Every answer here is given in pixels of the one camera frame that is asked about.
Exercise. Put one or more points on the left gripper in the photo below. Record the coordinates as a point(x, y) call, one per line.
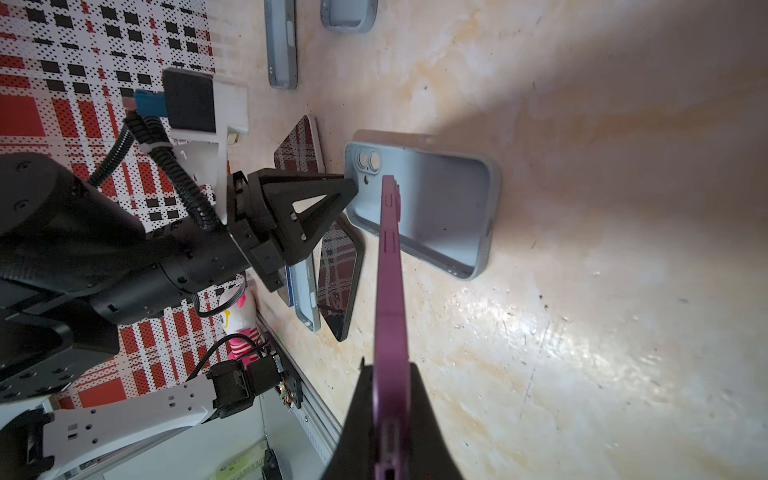
point(277, 217)

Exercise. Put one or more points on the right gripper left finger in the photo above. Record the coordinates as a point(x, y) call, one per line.
point(355, 455)

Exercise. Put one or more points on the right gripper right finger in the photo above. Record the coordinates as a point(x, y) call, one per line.
point(428, 455)

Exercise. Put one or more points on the purple black phone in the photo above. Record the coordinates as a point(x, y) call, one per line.
point(391, 367)

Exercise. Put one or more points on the blue case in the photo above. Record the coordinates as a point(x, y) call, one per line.
point(280, 31)
point(449, 199)
point(304, 287)
point(348, 16)

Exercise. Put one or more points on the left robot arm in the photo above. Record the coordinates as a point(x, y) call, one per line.
point(75, 267)

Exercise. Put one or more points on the black phone centre horizontal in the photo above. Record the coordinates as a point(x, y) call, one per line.
point(301, 151)

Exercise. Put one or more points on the black phone lower right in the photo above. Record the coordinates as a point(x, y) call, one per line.
point(341, 260)

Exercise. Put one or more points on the pink plush toy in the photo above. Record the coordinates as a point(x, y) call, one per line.
point(240, 317)

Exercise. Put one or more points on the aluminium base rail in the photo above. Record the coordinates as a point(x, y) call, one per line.
point(298, 425)

